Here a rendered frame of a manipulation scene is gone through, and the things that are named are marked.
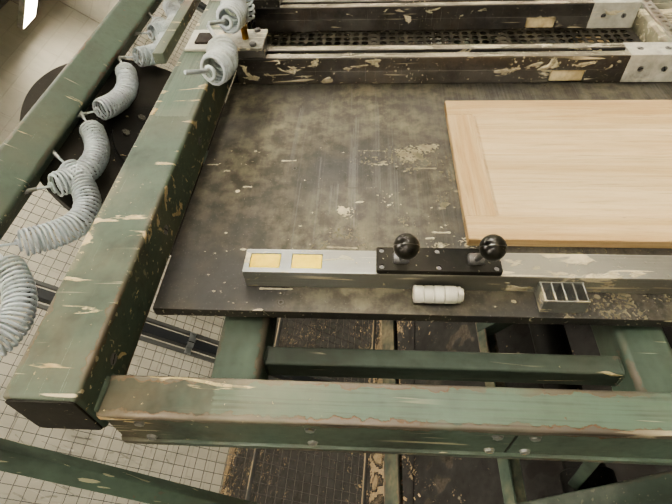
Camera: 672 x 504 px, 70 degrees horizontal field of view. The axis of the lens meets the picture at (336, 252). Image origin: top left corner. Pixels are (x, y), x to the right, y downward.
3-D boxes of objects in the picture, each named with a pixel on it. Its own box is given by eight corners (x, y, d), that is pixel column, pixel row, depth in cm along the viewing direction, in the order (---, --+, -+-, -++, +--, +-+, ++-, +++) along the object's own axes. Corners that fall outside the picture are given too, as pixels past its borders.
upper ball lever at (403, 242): (411, 271, 78) (421, 257, 65) (388, 270, 78) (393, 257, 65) (411, 248, 79) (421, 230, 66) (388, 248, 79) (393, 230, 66)
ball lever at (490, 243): (486, 272, 77) (511, 259, 64) (462, 272, 78) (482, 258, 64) (485, 249, 78) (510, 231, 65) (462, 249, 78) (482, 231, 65)
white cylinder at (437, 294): (412, 306, 77) (462, 307, 77) (414, 296, 75) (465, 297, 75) (411, 291, 79) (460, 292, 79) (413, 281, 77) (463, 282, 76)
